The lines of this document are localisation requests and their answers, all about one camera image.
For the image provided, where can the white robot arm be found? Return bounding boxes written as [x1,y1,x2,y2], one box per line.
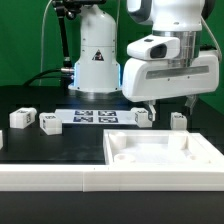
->
[70,0,221,119]

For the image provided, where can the white U-shaped obstacle fence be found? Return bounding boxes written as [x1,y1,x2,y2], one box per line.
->
[0,161,224,192]

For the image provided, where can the white tag sheet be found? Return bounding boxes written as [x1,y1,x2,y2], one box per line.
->
[55,109,136,125]

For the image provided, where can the white square tabletop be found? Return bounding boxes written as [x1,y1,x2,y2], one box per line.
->
[103,130,224,165]

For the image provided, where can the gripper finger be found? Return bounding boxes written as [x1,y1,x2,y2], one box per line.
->
[185,95,198,115]
[149,101,156,122]

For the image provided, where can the white cable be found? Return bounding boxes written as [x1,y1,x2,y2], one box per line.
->
[39,0,54,87]

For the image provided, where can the black cable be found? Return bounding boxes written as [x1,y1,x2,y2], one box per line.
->
[22,68,75,87]

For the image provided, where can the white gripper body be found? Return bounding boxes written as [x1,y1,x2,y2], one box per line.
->
[122,35,219,102]

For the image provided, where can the white part at left edge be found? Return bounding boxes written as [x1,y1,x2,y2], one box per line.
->
[0,130,3,150]

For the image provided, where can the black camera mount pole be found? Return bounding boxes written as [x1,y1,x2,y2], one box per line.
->
[52,0,107,68]

